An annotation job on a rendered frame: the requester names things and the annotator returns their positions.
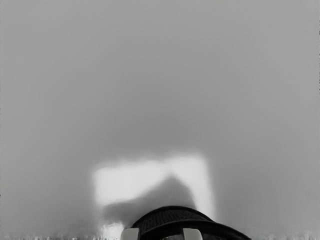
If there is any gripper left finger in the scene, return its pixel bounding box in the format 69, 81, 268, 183
121, 227, 141, 240

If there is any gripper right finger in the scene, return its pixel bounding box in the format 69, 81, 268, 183
181, 227, 203, 240

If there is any black mesh pen holder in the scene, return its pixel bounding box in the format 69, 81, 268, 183
130, 205, 252, 240

